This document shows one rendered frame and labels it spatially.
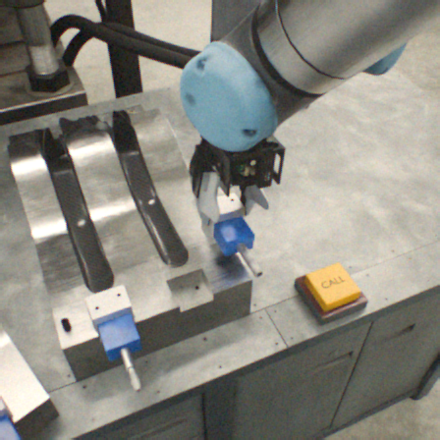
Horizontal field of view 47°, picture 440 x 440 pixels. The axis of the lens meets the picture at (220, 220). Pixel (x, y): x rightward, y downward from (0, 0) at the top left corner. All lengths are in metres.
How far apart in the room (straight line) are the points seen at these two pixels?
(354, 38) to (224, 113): 0.10
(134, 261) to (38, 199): 0.19
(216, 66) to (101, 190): 0.51
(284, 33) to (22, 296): 0.63
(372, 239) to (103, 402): 0.50
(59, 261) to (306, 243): 0.40
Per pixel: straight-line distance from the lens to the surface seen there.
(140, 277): 0.71
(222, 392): 0.91
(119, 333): 0.65
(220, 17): 0.53
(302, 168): 1.00
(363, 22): 0.30
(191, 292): 0.72
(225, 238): 0.67
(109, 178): 0.83
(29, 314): 0.82
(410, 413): 1.66
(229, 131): 0.36
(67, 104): 1.28
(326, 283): 0.78
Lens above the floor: 1.45
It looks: 47 degrees down
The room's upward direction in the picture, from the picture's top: straight up
